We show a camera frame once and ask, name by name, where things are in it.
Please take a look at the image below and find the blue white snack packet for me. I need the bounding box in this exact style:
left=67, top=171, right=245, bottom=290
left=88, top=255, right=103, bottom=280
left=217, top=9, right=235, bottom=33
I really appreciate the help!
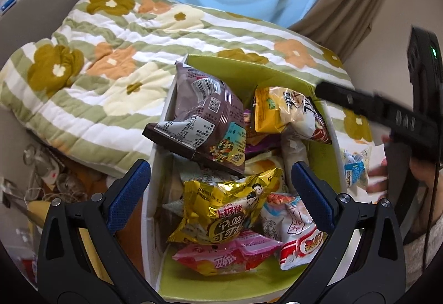
left=341, top=146, right=373, bottom=191

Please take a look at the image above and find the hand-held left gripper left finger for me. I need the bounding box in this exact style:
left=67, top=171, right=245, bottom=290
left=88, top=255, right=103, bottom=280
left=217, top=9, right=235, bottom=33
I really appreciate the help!
left=36, top=159, right=156, bottom=304

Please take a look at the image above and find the person's right forearm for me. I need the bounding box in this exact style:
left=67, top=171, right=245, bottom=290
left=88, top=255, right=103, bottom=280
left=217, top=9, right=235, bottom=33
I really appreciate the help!
left=405, top=162, right=443, bottom=292

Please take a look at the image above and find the yellow object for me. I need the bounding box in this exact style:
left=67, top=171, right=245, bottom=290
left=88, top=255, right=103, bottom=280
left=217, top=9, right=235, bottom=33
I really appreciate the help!
left=27, top=199, right=109, bottom=281

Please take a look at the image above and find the purple snack packet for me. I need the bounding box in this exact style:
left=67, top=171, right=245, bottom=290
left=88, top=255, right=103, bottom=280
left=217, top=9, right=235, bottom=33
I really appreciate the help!
left=242, top=109, right=282, bottom=156

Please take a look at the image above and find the small blue white item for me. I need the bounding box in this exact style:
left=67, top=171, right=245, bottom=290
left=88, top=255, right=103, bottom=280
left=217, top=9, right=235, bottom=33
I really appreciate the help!
left=0, top=0, right=18, bottom=15

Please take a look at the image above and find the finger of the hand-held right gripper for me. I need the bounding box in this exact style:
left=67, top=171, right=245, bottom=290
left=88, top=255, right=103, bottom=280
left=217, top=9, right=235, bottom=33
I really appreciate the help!
left=315, top=81, right=438, bottom=152

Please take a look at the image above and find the person's right hand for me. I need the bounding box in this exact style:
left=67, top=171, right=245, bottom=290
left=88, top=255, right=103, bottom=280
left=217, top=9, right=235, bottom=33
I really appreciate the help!
left=367, top=136, right=392, bottom=194

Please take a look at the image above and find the tangle of white cables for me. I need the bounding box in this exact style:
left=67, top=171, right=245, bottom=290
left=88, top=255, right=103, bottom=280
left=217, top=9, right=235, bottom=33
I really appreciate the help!
left=0, top=144, right=89, bottom=209

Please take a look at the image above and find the red object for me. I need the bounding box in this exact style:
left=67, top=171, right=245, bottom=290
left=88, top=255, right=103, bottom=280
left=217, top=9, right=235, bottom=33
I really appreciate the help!
left=19, top=256, right=37, bottom=287

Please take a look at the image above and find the brown snack packet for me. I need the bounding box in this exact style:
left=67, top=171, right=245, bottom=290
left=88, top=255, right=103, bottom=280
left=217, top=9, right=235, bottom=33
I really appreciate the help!
left=142, top=61, right=248, bottom=176

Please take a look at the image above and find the green cardboard box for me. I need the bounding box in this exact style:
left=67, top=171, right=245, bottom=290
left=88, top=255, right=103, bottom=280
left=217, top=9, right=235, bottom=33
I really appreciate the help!
left=141, top=53, right=348, bottom=304

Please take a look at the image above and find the orange white snack packet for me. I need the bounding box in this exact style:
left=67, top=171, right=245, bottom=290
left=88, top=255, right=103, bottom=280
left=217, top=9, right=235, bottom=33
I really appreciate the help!
left=254, top=85, right=333, bottom=145

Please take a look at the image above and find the white red snack packet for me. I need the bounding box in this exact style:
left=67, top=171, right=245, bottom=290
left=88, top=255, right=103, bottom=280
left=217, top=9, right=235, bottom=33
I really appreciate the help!
left=259, top=192, right=329, bottom=271

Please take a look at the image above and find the pink snack packet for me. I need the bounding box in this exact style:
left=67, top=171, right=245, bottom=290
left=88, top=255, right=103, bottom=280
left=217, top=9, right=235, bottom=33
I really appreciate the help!
left=172, top=231, right=284, bottom=277

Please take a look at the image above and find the plain white snack packet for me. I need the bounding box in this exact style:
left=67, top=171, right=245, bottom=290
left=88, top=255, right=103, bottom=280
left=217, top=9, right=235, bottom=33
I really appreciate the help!
left=281, top=131, right=309, bottom=187

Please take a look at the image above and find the pale yellow cake packet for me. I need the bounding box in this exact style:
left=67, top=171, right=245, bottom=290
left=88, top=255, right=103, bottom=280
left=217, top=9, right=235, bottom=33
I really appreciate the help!
left=247, top=155, right=288, bottom=187

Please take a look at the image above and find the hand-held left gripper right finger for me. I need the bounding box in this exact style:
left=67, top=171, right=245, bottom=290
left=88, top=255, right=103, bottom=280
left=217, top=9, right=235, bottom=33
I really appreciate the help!
left=277, top=161, right=406, bottom=304

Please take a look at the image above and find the floral striped blanket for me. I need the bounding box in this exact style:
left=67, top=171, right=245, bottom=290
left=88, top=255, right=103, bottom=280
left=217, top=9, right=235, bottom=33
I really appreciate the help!
left=0, top=0, right=376, bottom=183

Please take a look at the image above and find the beige curtain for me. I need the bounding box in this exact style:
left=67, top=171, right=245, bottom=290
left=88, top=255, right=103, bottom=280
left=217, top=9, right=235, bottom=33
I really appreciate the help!
left=288, top=0, right=405, bottom=60

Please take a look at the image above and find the gold snack packet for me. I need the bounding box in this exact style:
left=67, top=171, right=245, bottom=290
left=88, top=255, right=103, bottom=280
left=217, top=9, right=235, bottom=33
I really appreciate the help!
left=167, top=168, right=285, bottom=246

